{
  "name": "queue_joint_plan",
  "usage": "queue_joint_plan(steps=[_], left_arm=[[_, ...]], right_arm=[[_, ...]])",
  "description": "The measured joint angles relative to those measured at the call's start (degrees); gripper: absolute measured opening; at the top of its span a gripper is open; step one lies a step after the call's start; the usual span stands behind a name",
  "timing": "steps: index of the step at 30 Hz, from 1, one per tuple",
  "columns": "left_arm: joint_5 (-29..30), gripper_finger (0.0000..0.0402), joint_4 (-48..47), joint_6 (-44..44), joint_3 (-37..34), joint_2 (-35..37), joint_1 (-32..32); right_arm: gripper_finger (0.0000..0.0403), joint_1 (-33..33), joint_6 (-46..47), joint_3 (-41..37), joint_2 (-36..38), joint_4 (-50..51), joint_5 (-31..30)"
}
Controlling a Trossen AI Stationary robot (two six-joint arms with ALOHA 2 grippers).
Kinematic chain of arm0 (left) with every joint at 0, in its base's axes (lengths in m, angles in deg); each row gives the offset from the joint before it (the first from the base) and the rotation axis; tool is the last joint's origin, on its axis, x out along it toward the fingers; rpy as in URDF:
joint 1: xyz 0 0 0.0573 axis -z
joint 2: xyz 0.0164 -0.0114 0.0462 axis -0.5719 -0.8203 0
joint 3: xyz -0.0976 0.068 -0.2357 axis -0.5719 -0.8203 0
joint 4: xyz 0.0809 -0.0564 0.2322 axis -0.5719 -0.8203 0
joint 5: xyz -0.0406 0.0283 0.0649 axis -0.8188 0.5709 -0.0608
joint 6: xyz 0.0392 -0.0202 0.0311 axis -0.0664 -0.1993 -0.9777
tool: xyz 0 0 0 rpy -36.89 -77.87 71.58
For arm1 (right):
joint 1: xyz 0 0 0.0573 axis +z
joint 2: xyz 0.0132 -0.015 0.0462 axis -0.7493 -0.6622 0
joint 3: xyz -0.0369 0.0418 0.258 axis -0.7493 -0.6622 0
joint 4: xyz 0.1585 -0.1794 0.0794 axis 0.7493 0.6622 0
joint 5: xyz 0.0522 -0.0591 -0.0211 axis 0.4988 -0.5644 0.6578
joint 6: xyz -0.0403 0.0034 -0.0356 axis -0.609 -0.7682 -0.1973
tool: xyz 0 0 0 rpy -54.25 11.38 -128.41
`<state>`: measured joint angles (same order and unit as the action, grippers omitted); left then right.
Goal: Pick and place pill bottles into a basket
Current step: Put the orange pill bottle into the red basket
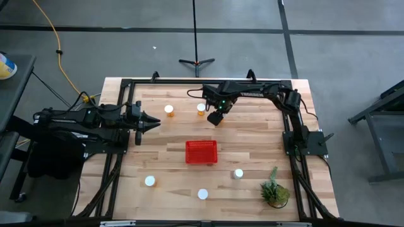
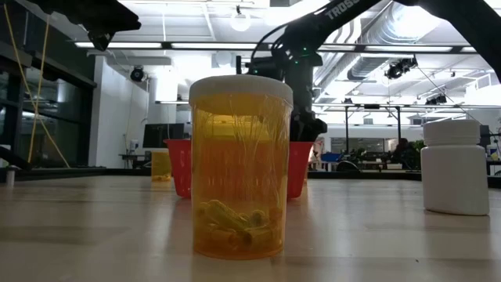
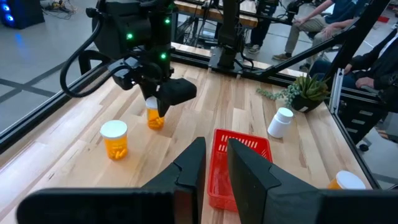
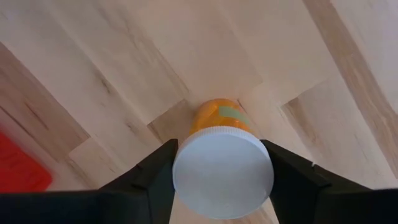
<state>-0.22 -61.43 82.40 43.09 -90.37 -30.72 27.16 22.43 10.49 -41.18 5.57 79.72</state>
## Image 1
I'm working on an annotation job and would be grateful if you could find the black metal table frame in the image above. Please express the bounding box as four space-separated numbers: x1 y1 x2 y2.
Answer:
71 77 341 221

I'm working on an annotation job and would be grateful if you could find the grey rounded object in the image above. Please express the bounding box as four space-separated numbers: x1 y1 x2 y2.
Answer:
0 210 34 225

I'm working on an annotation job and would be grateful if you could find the grey metal bracket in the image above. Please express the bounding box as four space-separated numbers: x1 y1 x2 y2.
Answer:
276 221 312 227
100 220 136 227

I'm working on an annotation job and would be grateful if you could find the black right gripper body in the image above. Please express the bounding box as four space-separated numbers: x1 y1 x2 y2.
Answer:
201 81 239 114

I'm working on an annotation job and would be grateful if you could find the dark grey side table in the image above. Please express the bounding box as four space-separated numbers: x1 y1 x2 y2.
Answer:
0 54 37 133

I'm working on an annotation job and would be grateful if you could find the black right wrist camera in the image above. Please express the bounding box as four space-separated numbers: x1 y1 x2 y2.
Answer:
206 110 225 127

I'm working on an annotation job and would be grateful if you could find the black bag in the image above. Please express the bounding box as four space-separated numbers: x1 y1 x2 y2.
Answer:
27 134 86 180

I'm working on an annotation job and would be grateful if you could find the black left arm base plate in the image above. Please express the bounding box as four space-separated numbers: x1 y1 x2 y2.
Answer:
82 129 131 155

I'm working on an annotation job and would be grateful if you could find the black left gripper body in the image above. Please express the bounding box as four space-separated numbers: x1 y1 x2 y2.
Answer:
125 100 146 147

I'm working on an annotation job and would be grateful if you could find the yellow and blue container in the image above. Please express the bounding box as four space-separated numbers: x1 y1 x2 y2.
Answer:
0 52 18 81

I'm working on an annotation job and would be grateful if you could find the black base plate lever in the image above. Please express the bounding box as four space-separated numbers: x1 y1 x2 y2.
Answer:
318 132 335 146

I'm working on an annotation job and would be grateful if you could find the black tripod stand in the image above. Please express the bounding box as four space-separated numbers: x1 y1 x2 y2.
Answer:
178 0 216 78

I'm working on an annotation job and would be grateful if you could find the dark metal table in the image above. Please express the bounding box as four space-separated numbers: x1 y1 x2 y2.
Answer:
347 80 404 184

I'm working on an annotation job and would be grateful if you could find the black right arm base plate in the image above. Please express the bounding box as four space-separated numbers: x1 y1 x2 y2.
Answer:
282 130 329 156

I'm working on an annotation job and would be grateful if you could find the red plastic basket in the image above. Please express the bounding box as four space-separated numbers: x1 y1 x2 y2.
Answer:
185 140 218 165

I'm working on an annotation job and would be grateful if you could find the yellow extension cable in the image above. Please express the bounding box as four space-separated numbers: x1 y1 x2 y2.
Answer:
31 0 97 105

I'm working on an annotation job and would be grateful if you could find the thin black floor cable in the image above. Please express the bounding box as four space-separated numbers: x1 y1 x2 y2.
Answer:
31 71 73 108

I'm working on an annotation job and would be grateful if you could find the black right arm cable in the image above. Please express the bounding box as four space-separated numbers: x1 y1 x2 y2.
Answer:
186 88 208 99

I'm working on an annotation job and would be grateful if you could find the small green potted plant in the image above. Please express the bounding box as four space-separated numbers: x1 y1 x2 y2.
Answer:
260 166 291 209

